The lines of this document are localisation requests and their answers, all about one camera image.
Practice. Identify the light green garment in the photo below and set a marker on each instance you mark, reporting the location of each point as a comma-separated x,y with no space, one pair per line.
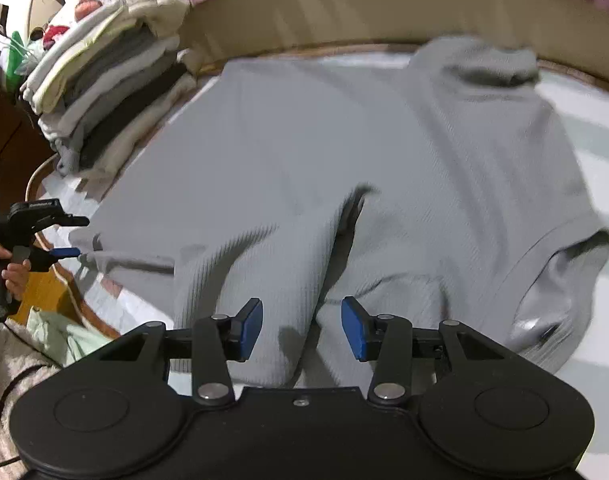
69,340

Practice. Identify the person's left hand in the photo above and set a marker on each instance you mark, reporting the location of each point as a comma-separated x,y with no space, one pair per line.
17,280

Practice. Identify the brown wooden dresser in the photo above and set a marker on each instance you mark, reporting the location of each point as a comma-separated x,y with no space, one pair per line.
4,150

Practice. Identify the stack of folded clothes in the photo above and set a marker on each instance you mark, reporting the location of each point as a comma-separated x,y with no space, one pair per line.
109,100

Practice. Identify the checkered rug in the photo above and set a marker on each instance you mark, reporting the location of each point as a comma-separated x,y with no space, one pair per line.
599,310

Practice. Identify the person's fluffy robe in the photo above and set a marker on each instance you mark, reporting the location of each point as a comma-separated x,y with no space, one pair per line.
14,360

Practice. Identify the green plastic bag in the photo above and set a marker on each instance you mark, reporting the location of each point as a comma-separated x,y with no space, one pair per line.
22,60

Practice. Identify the grey ribbed shirt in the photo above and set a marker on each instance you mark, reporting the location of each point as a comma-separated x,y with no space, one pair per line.
309,135

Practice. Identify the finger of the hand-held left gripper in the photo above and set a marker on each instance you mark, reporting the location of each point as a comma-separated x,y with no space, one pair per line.
67,252
74,221

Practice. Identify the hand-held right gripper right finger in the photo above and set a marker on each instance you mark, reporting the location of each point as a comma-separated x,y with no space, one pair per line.
353,330

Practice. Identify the beige bed frame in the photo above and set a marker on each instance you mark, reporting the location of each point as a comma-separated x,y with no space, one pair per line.
359,10

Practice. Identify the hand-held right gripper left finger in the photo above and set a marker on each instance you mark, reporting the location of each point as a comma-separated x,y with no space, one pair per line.
249,330

